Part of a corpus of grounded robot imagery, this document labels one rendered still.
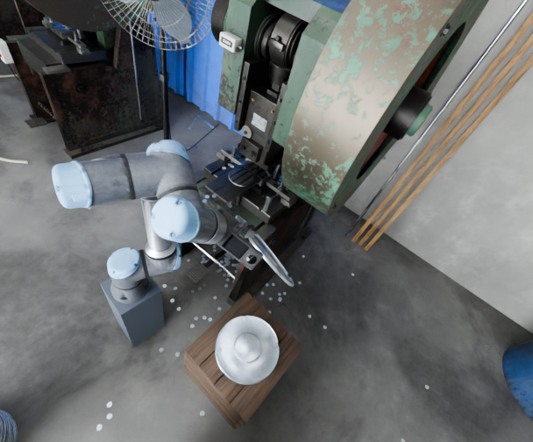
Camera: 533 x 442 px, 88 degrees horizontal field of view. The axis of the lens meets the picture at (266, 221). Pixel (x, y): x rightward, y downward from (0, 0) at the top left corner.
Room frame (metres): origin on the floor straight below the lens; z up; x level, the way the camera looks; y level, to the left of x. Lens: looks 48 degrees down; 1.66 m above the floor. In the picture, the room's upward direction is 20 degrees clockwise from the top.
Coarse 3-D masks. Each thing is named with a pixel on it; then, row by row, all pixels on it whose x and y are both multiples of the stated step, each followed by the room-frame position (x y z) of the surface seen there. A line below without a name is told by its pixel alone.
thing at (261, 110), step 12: (252, 96) 1.07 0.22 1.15; (264, 96) 1.05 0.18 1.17; (276, 96) 1.08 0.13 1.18; (252, 108) 1.06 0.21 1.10; (264, 108) 1.04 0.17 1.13; (252, 120) 1.06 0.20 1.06; (264, 120) 1.04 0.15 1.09; (252, 132) 1.05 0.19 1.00; (264, 132) 1.03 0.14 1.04; (240, 144) 1.07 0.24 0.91; (252, 144) 1.02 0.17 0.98; (264, 144) 1.03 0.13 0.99; (252, 156) 0.99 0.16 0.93; (264, 156) 1.02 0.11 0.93
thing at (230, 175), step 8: (232, 168) 1.05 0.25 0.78; (240, 168) 1.06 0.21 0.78; (224, 176) 0.97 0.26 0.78; (232, 176) 0.99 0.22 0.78; (240, 176) 1.01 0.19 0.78; (248, 176) 1.03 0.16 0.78; (256, 176) 1.05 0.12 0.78; (208, 184) 0.88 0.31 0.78; (216, 184) 0.90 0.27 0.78; (224, 184) 0.92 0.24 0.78; (232, 184) 0.94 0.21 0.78; (240, 184) 0.95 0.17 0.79; (248, 184) 0.97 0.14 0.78; (216, 192) 0.85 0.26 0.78; (224, 192) 0.87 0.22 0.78; (232, 192) 0.89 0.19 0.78; (240, 192) 0.91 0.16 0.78; (224, 200) 0.83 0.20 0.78; (232, 200) 0.95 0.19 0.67; (240, 200) 0.95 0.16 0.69
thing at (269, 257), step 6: (252, 240) 0.46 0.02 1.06; (258, 240) 0.54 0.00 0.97; (258, 246) 0.49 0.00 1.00; (264, 246) 0.55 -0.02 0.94; (264, 252) 0.49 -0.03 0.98; (270, 252) 0.61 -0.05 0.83; (264, 258) 0.43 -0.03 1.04; (270, 258) 0.49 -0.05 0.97; (276, 258) 0.60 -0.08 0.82; (270, 264) 0.43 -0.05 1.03; (276, 264) 0.50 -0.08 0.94; (276, 270) 0.42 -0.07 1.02; (282, 270) 0.53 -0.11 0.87; (282, 276) 0.42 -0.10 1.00; (288, 282) 0.43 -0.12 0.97
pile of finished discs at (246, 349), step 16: (240, 320) 0.52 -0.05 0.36; (256, 320) 0.55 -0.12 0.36; (224, 336) 0.43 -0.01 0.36; (240, 336) 0.45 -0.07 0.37; (256, 336) 0.48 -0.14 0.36; (272, 336) 0.50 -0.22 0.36; (224, 352) 0.37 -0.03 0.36; (240, 352) 0.39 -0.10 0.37; (256, 352) 0.41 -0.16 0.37; (272, 352) 0.44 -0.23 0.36; (224, 368) 0.30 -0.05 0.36; (240, 368) 0.33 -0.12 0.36; (256, 368) 0.35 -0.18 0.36; (272, 368) 0.37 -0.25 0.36
